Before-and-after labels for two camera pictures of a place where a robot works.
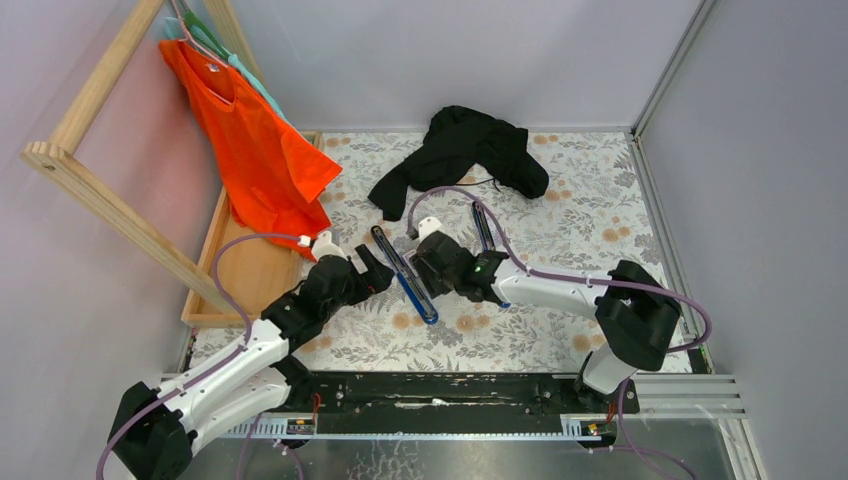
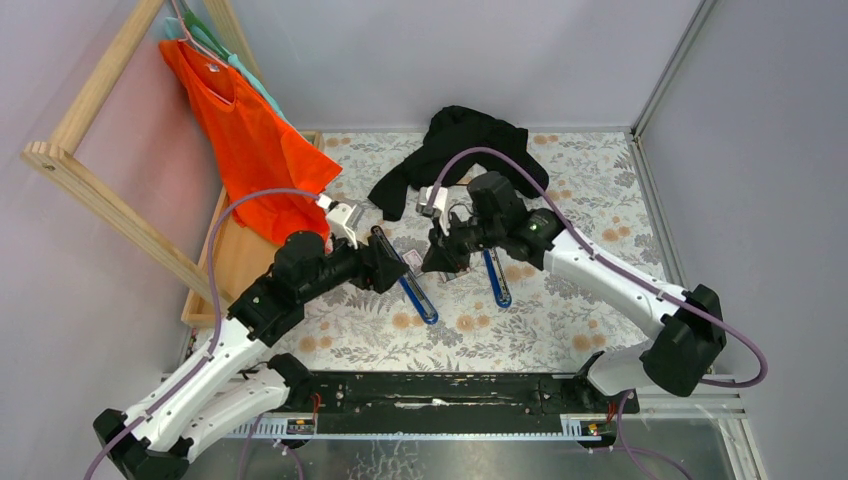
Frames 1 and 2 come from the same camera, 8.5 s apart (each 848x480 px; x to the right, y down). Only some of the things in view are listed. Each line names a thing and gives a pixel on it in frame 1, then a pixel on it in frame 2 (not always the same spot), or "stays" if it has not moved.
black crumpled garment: [461, 143] stays
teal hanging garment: [174, 31] stays
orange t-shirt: [271, 173] stays
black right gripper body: [440, 283] to [463, 237]
